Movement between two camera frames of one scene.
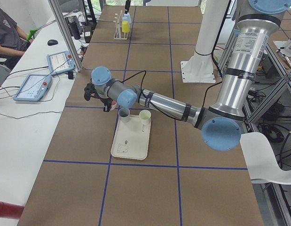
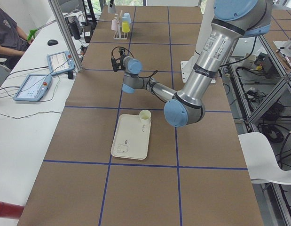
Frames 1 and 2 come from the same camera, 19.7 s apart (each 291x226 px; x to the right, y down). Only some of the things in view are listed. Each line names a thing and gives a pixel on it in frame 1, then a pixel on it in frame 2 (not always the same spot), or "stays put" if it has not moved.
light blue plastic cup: (126, 17) stays put
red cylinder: (3, 209) stays put
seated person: (11, 42) stays put
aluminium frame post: (55, 5) stays put
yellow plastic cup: (126, 28) stays put
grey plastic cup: (123, 114) to (111, 10)
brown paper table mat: (184, 182) stays put
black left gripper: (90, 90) to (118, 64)
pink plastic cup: (114, 104) to (114, 24)
